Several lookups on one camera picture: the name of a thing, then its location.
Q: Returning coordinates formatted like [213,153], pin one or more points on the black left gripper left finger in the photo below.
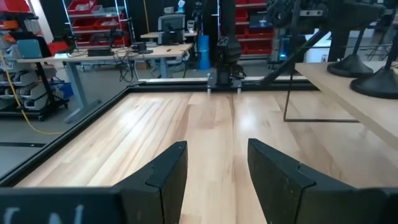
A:
[168,193]

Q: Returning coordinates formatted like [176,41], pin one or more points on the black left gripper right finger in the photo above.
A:
[273,186]

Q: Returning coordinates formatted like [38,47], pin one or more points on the wooden shelf with black legs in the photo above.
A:
[357,102]

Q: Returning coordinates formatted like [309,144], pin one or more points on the rack with red bins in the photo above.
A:
[255,46]
[81,23]

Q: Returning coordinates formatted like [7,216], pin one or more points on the desk with grey legs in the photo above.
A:
[174,49]

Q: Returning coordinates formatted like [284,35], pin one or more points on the blue cylinder bin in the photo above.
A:
[204,53]

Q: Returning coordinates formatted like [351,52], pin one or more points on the black electronic device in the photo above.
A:
[99,52]

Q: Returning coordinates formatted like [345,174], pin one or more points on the grey office chair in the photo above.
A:
[171,21]

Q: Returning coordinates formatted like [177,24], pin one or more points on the rack with grey bins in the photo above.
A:
[31,77]

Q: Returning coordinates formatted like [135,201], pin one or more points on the teal box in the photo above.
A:
[29,49]

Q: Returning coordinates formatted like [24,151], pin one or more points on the black aluminium table frame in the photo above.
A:
[174,87]

